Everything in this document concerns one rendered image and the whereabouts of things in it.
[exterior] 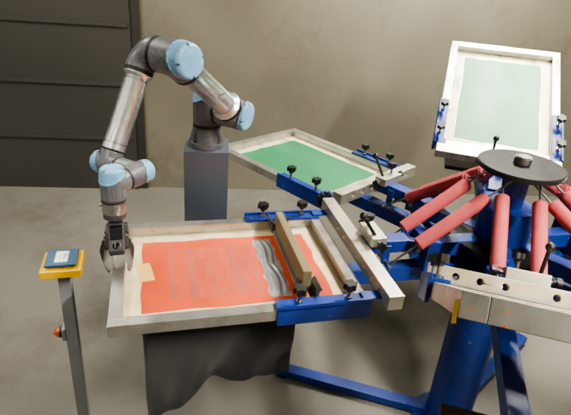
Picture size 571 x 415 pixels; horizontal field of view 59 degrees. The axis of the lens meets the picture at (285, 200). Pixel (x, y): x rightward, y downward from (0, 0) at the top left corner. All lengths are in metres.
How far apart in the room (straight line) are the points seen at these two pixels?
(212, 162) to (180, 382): 0.86
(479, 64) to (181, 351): 2.28
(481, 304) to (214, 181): 1.55
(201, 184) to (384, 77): 2.63
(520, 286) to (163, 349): 1.07
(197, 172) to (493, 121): 1.57
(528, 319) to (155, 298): 1.17
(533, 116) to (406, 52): 1.76
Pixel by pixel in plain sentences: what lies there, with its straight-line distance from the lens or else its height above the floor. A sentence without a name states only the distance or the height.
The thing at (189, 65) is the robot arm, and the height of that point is 1.61.
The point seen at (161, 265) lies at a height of 0.95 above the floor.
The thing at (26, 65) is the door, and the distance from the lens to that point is 4.47.
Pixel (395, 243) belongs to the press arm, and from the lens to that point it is 1.90.
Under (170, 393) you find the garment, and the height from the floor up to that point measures 0.62.
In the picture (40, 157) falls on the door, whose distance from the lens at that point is 4.69.
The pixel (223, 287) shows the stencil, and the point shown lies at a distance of 1.70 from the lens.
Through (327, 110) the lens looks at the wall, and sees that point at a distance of 4.42.
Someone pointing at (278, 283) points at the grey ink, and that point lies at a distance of 1.71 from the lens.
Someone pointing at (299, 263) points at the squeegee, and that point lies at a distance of 1.65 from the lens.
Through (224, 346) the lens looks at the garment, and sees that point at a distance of 1.71.
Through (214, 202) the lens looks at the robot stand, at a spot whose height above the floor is 0.97.
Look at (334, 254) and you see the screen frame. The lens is 1.85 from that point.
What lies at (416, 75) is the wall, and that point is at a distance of 4.55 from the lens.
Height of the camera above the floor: 1.95
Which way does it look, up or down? 26 degrees down
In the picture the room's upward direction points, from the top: 5 degrees clockwise
